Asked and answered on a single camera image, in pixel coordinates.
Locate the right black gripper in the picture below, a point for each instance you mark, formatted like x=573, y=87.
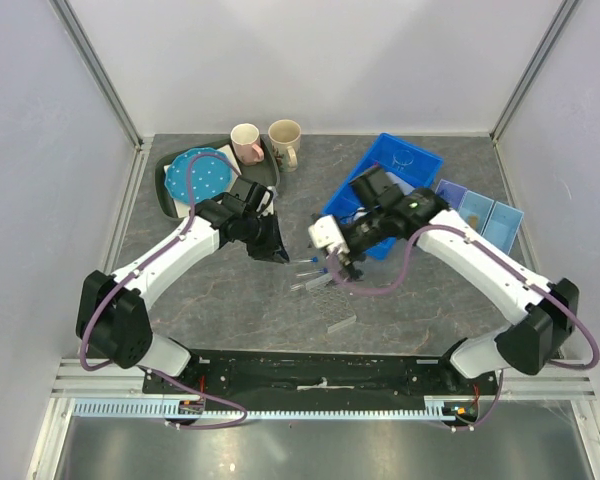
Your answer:
x=348, y=267

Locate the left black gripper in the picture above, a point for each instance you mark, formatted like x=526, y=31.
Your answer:
x=273, y=250

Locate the round glass flask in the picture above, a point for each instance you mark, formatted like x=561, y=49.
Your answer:
x=358, y=213

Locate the clear glass beaker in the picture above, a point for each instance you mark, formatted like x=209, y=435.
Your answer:
x=402, y=160

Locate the red cap wash bottle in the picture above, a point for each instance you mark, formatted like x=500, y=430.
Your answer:
x=404, y=186

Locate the blue safety glasses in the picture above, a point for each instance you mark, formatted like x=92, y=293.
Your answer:
x=449, y=193

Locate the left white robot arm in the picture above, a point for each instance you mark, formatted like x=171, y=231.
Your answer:
x=113, y=317

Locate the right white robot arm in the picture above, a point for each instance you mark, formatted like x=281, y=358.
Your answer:
x=541, y=314

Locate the clear test tube rack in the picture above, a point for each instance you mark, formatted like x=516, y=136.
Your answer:
x=331, y=302

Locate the grey serving tray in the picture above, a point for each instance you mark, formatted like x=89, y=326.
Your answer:
x=265, y=172

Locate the blue polka dot plate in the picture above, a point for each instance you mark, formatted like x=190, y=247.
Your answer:
x=198, y=174

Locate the pink mug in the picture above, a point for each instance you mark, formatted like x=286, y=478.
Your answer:
x=246, y=143

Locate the beige floral mug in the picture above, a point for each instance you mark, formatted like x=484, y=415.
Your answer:
x=285, y=138

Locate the blue compartment bin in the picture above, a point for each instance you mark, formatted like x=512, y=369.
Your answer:
x=420, y=174

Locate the lavender divider box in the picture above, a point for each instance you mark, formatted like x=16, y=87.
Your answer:
x=498, y=222

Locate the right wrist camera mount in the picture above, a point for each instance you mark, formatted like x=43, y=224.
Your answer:
x=374, y=189

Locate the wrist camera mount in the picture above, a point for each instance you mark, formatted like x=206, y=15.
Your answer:
x=254, y=197
x=374, y=189

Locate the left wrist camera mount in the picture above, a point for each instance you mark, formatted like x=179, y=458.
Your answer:
x=254, y=197

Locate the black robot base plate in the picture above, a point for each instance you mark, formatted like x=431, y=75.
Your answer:
x=264, y=379

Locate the slotted cable duct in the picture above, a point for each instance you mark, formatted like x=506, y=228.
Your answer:
x=432, y=410

